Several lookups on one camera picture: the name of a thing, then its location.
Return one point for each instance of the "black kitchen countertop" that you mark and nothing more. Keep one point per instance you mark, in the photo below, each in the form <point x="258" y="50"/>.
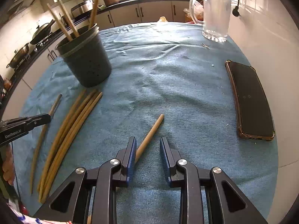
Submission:
<point x="130" y="1"/>

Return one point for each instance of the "printed white clothing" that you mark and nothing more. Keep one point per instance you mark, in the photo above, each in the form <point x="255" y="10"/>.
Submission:
<point x="30" y="219"/>

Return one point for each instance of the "small metal paper clip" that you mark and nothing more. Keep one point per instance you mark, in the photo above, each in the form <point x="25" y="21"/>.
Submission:
<point x="205" y="46"/>

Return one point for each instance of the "brown clay pot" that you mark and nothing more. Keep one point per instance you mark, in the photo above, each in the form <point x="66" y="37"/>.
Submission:
<point x="111" y="0"/>

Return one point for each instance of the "gas stove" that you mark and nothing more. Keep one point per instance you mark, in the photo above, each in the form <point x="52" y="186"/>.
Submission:
<point x="39" y="46"/>

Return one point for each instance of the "white lower kitchen cabinets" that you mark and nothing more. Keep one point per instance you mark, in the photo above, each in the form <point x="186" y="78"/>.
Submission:
<point x="151" y="11"/>

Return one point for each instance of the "person's left hand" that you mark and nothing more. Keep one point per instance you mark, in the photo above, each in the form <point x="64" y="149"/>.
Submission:
<point x="8" y="172"/>

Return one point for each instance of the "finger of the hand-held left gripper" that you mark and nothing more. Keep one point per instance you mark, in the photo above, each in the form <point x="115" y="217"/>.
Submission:
<point x="38" y="120"/>

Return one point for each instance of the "range hood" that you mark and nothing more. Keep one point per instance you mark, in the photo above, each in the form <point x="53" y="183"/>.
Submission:
<point x="25" y="0"/>

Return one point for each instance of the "black smartphone in clear case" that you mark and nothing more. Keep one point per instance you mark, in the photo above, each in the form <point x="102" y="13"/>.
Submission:
<point x="252" y="102"/>

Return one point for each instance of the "yellow plastic bag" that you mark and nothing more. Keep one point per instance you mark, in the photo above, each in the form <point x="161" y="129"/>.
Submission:
<point x="162" y="19"/>

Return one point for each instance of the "light wooden chopstick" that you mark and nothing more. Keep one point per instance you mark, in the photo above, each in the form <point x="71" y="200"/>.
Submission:
<point x="82" y="121"/>
<point x="149" y="137"/>
<point x="69" y="18"/>
<point x="72" y="121"/>
<point x="59" y="22"/>
<point x="77" y="121"/>
<point x="95" y="4"/>
<point x="67" y="121"/>

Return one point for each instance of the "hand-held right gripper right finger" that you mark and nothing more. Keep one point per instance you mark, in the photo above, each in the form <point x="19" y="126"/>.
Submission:
<point x="164" y="161"/>

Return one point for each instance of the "blue tablecloth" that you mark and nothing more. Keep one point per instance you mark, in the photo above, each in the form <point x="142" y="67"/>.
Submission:
<point x="175" y="86"/>

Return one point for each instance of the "dark green chopstick holder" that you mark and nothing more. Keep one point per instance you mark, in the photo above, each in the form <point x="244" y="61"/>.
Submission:
<point x="88" y="63"/>

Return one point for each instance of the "silver rice cooker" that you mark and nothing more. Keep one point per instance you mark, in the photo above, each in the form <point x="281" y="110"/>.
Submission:
<point x="81" y="7"/>

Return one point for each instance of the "dark thin wooden chopstick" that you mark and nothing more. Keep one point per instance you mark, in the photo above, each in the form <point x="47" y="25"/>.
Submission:
<point x="42" y="135"/>

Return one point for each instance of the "white and orange plastic bags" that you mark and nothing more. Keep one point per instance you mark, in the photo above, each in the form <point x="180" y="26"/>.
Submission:
<point x="197" y="10"/>

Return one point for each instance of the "stainless steel pot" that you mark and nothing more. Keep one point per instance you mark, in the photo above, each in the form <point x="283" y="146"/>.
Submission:
<point x="19" y="56"/>

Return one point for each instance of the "small sauce jar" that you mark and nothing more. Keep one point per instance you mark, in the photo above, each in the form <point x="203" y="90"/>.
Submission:
<point x="8" y="84"/>

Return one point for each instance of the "black wok with lid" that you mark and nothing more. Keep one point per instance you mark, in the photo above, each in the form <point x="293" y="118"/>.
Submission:
<point x="42" y="31"/>

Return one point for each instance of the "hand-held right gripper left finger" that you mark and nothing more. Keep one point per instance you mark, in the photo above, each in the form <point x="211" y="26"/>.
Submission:
<point x="132" y="158"/>

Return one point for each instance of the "glass beer mug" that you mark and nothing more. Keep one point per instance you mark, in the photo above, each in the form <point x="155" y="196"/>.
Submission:
<point x="216" y="16"/>

